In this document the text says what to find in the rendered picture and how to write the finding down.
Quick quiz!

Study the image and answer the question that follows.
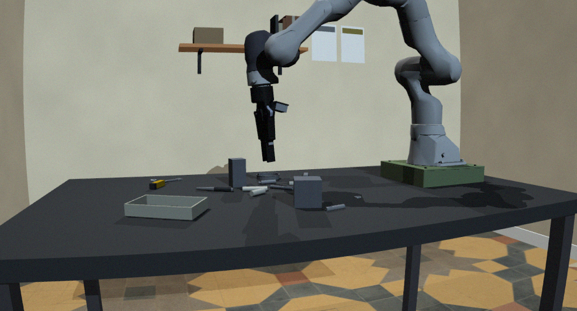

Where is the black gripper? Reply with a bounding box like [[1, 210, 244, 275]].
[[250, 86, 276, 163]]

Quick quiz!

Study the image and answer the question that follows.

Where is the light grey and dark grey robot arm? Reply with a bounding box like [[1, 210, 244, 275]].
[[244, 0, 466, 166]]

